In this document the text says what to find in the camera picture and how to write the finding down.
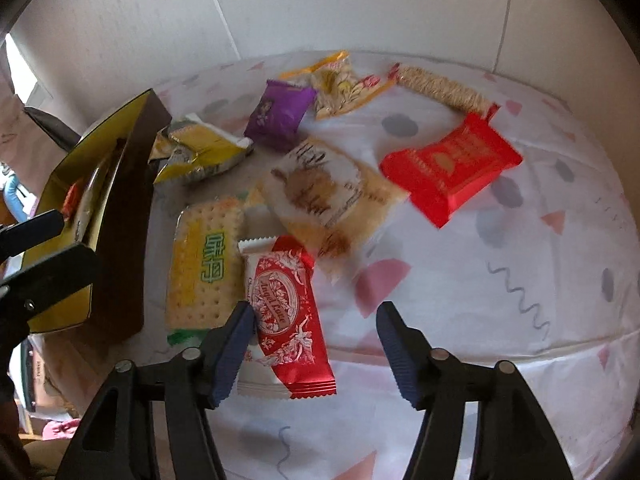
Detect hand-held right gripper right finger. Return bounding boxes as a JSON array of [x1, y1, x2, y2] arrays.
[[375, 301, 576, 480]]

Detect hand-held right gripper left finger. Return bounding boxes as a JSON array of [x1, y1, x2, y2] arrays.
[[55, 300, 257, 480]]

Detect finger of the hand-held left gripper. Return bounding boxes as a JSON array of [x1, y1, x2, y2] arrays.
[[0, 242, 99, 321], [0, 209, 65, 261]]

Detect gold cardboard box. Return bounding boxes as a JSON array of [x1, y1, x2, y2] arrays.
[[20, 88, 173, 343]]

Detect red white ornate packet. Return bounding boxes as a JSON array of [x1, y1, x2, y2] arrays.
[[237, 235, 337, 400]]

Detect yellow biscuit packet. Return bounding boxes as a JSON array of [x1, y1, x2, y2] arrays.
[[165, 196, 246, 346]]

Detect white translucent cracker packet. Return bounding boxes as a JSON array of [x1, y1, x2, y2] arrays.
[[257, 136, 411, 281]]

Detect yellow green packet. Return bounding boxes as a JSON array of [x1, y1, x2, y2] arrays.
[[152, 122, 256, 186]]

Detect red square snack packet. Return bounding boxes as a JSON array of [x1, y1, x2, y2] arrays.
[[379, 112, 524, 229]]

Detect long wafer roll packet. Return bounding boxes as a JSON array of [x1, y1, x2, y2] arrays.
[[389, 62, 501, 123]]

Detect brown cardboard carton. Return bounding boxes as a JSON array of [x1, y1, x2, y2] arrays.
[[17, 337, 66, 413]]

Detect blue plastic object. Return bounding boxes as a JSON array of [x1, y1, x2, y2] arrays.
[[0, 162, 31, 223]]

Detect pale pink curtain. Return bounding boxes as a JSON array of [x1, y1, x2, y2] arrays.
[[0, 55, 56, 171]]

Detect printed bedsheet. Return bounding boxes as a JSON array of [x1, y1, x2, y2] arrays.
[[30, 50, 640, 480]]

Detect bright window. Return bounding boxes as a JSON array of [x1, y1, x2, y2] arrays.
[[2, 32, 41, 106]]

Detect purple snack packet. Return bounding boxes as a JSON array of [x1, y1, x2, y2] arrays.
[[243, 79, 318, 153]]

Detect orange clear snack packet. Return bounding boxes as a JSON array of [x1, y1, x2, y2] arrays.
[[278, 50, 396, 121]]

